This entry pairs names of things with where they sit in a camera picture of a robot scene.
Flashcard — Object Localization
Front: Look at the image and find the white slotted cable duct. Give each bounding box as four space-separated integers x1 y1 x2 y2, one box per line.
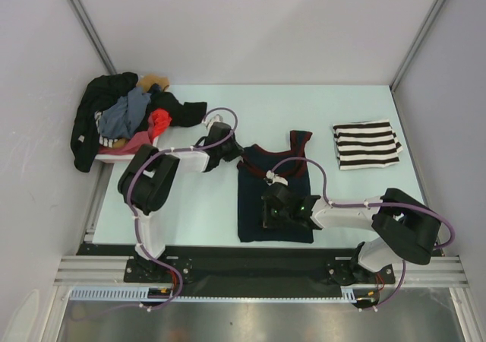
70 283 372 303

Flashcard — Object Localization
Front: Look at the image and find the pink garment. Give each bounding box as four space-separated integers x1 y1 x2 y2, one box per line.
99 131 153 156

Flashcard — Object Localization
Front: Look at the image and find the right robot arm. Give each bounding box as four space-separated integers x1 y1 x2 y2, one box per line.
262 182 441 282

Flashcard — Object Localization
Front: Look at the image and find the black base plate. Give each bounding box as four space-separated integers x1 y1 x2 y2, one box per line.
76 244 442 294

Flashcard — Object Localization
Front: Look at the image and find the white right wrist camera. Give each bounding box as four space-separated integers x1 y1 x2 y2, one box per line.
265 170 288 186

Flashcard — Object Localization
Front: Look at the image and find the tan garment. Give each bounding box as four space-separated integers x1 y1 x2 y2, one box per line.
137 74 170 92

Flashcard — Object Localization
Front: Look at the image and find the aluminium frame rail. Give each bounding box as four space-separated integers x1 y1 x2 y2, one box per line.
54 255 129 286

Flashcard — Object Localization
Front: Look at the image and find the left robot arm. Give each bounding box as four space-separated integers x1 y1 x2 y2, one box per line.
118 122 243 281

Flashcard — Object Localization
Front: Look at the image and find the navy maroon garment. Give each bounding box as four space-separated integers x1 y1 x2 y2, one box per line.
235 129 314 243

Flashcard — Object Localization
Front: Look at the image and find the black garment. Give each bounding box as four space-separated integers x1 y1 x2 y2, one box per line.
70 71 207 173

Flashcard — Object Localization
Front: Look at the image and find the red garment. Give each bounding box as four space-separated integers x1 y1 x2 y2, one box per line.
149 109 172 138

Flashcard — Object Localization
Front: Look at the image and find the brown white striped garment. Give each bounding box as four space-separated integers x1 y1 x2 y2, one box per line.
94 111 118 148

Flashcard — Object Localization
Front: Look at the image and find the black white striped tank top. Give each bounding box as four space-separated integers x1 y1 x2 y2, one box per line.
332 119 403 171

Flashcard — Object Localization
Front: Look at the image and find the pink plastic basket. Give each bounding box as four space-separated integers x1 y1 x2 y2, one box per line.
95 137 159 163

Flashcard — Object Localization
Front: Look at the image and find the grey blue garment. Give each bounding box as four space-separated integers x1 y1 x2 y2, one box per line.
103 87 151 139

